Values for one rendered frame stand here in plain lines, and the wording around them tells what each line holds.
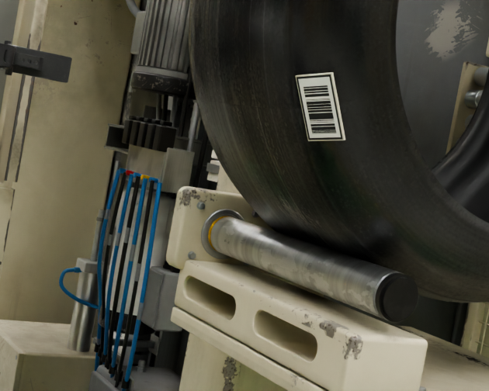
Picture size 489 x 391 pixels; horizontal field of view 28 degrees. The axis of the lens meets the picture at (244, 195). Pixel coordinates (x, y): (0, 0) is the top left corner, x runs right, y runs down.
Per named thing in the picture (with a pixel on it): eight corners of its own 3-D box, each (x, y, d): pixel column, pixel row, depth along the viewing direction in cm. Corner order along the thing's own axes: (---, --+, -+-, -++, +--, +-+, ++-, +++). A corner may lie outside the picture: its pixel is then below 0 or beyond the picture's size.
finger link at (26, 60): (-2, 48, 110) (5, 48, 107) (41, 57, 112) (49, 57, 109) (-5, 61, 110) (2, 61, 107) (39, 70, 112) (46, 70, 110)
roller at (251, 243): (220, 207, 117) (245, 228, 119) (199, 238, 116) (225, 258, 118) (398, 264, 87) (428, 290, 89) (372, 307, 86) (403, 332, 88)
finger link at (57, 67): (12, 45, 111) (13, 45, 110) (70, 57, 114) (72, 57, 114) (7, 70, 111) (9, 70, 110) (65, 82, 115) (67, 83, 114)
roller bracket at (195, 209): (163, 264, 117) (177, 184, 117) (417, 292, 137) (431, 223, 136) (174, 270, 114) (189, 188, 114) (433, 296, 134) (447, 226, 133)
